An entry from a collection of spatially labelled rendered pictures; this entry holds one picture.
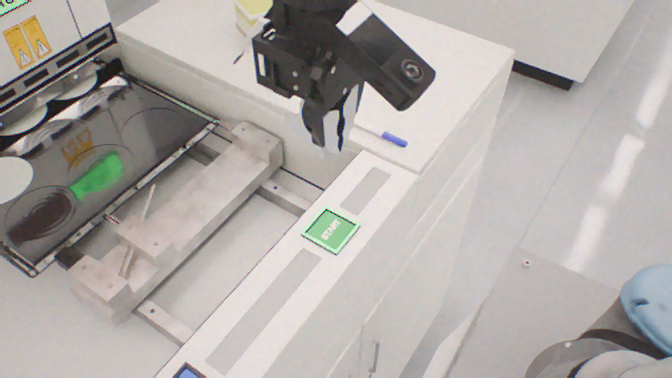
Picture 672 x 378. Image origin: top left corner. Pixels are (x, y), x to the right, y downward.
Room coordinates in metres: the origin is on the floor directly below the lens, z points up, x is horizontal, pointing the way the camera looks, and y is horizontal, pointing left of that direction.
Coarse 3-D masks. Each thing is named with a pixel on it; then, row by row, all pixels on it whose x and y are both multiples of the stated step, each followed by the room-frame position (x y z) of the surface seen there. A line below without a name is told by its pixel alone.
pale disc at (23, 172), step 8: (0, 160) 0.62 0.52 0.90; (8, 160) 0.62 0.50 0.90; (16, 160) 0.62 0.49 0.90; (24, 160) 0.62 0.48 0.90; (0, 168) 0.60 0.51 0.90; (8, 168) 0.60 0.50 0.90; (16, 168) 0.60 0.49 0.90; (24, 168) 0.60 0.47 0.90; (0, 176) 0.59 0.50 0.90; (8, 176) 0.59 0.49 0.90; (16, 176) 0.59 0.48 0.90; (24, 176) 0.59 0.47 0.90; (0, 184) 0.57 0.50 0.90; (8, 184) 0.57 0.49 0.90; (16, 184) 0.57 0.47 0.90; (24, 184) 0.57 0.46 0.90; (0, 192) 0.55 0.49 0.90; (8, 192) 0.55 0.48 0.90; (16, 192) 0.55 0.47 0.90; (0, 200) 0.54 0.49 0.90; (8, 200) 0.54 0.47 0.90
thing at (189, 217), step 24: (216, 168) 0.62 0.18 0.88; (240, 168) 0.62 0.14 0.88; (264, 168) 0.62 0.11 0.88; (192, 192) 0.57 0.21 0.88; (216, 192) 0.57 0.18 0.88; (240, 192) 0.57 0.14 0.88; (168, 216) 0.52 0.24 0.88; (192, 216) 0.52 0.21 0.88; (216, 216) 0.53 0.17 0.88; (192, 240) 0.48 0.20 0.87; (120, 264) 0.44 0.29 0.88; (144, 264) 0.44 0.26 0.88; (168, 264) 0.44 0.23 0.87; (72, 288) 0.40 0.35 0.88; (144, 288) 0.41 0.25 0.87; (96, 312) 0.38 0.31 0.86; (120, 312) 0.37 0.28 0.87
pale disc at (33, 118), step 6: (42, 108) 0.74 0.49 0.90; (30, 114) 0.73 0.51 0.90; (36, 114) 0.73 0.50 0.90; (42, 114) 0.73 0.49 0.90; (18, 120) 0.71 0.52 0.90; (24, 120) 0.71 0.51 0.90; (30, 120) 0.71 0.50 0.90; (36, 120) 0.71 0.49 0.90; (12, 126) 0.70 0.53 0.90; (18, 126) 0.70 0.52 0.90; (24, 126) 0.70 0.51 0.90; (30, 126) 0.70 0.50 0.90; (6, 132) 0.68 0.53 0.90; (12, 132) 0.68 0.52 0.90; (18, 132) 0.68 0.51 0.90
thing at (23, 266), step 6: (0, 246) 0.45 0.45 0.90; (0, 252) 0.45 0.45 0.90; (6, 252) 0.44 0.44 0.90; (12, 252) 0.45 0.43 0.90; (6, 258) 0.44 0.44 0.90; (12, 258) 0.43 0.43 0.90; (18, 258) 0.43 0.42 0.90; (12, 264) 0.43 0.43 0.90; (18, 264) 0.43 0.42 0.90; (24, 264) 0.42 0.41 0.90; (30, 264) 0.43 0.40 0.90; (24, 270) 0.42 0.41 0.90; (30, 270) 0.42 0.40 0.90
